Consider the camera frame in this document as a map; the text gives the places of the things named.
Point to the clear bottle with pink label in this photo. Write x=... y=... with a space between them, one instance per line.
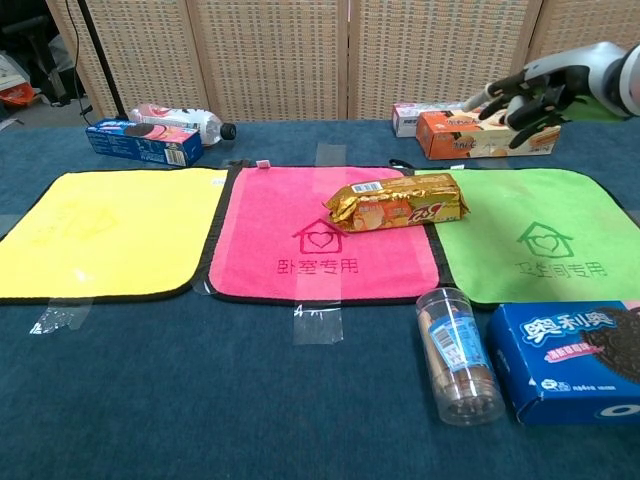
x=185 y=117

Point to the gold biscuit packet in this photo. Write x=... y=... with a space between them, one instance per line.
x=400 y=202

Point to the green cloth with house print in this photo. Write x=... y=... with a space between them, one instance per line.
x=525 y=200

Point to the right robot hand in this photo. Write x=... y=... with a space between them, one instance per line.
x=560 y=65

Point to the wicker folding screen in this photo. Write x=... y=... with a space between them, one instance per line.
x=275 y=50

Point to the orange egg roll box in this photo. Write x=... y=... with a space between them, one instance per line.
x=450 y=140

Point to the clear tape strip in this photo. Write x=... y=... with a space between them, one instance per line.
x=60 y=315
x=330 y=155
x=317 y=325

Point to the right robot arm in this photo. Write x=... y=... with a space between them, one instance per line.
x=627 y=80

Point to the wide blue Oreo box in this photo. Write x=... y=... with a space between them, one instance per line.
x=560 y=360

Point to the black tripod stand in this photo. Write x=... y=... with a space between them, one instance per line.
x=102 y=60

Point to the orange plastic bag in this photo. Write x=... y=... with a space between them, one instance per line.
x=17 y=95

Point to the black office chair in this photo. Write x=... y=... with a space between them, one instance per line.
x=30 y=45

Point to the clear cup of wafer sticks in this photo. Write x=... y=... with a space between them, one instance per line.
x=457 y=360

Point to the yellow cloth with black trim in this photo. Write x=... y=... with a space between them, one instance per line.
x=115 y=235

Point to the white and pink box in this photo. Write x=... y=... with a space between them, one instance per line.
x=405 y=120

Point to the pink cloth with house print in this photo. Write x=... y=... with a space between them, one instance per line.
x=280 y=210

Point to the slim blue Oreo box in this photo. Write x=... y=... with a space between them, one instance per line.
x=145 y=142

